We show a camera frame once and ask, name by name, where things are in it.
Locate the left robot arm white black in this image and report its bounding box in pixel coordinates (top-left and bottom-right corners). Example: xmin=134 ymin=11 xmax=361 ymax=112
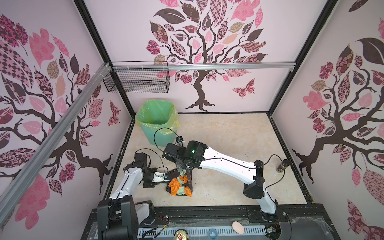
xmin=97 ymin=153 xmax=170 ymax=240

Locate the green orange scrap back right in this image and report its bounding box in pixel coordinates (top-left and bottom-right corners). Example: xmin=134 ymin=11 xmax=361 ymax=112
xmin=176 ymin=170 xmax=187 ymax=196

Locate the aluminium rail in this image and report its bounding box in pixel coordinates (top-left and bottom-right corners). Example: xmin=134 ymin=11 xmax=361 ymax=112
xmin=1 ymin=63 xmax=111 ymax=224
xmin=113 ymin=62 xmax=296 ymax=71

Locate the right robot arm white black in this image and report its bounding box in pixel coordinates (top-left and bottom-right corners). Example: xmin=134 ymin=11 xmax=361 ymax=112
xmin=162 ymin=141 xmax=277 ymax=215

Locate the green trash bin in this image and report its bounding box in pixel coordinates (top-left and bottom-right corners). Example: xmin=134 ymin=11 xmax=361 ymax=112
xmin=139 ymin=100 xmax=178 ymax=147

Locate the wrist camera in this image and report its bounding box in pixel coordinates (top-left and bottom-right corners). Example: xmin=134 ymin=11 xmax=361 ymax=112
xmin=153 ymin=172 xmax=171 ymax=183
xmin=175 ymin=136 xmax=184 ymax=146

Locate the black wire basket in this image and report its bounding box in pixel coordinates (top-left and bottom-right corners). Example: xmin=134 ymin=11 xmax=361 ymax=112
xmin=103 ymin=60 xmax=171 ymax=93

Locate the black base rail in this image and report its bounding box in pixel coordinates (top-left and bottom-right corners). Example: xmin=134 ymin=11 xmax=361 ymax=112
xmin=82 ymin=204 xmax=339 ymax=240

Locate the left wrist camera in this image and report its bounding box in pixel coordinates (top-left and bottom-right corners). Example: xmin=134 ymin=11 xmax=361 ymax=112
xmin=153 ymin=172 xmax=171 ymax=183

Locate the round can lid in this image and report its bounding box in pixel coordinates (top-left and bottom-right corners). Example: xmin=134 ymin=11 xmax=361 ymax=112
xmin=174 ymin=229 xmax=188 ymax=240

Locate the blue tape roll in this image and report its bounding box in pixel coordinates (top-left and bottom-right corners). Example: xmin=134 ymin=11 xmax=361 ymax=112
xmin=208 ymin=229 xmax=218 ymax=240

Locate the small dark spice bottle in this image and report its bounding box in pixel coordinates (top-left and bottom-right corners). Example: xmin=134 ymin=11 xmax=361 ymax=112
xmin=276 ymin=159 xmax=291 ymax=173

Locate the pink oval object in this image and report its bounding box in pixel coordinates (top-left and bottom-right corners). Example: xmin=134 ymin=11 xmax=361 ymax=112
xmin=232 ymin=221 xmax=245 ymax=235

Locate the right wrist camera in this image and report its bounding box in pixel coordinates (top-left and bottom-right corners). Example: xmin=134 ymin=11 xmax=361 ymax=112
xmin=175 ymin=136 xmax=184 ymax=146

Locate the aluminium rail back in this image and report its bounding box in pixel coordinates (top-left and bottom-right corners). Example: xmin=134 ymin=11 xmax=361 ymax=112
xmin=113 ymin=62 xmax=296 ymax=71

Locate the dark brown hand broom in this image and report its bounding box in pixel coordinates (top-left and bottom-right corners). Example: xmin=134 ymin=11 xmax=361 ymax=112
xmin=184 ymin=169 xmax=193 ymax=192

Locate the dark brown dustpan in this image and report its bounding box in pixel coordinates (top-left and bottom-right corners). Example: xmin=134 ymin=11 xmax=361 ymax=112
xmin=166 ymin=169 xmax=193 ymax=197

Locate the yellow-green bin liner bag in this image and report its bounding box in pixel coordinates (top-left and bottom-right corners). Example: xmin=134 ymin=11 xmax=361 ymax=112
xmin=135 ymin=100 xmax=181 ymax=136

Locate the white slotted cable duct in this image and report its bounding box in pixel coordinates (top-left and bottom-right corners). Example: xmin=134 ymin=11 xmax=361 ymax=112
xmin=138 ymin=226 xmax=267 ymax=240

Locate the aluminium rail left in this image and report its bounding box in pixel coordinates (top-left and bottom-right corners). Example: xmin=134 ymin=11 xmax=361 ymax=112
xmin=1 ymin=63 xmax=111 ymax=224

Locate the orange scrap right front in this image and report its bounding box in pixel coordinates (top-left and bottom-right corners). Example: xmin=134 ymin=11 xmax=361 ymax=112
xmin=168 ymin=178 xmax=192 ymax=197

